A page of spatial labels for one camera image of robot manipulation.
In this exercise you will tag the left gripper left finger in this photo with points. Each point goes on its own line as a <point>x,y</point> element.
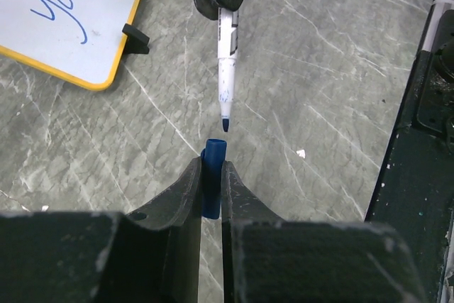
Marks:
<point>148,255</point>

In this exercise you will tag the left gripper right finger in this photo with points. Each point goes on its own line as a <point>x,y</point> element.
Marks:
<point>269,259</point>

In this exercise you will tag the blue marker cap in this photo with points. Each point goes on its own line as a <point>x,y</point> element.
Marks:
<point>212,158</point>

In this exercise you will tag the wire whiteboard easel stand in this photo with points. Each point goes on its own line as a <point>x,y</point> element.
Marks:
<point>136,41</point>

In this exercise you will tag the yellow framed whiteboard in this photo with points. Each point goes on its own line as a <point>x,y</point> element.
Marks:
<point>79,41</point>

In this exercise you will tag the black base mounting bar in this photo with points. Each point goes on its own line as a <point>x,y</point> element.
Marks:
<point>414,189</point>

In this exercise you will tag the white blue whiteboard marker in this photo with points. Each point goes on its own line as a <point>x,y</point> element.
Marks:
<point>227,56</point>

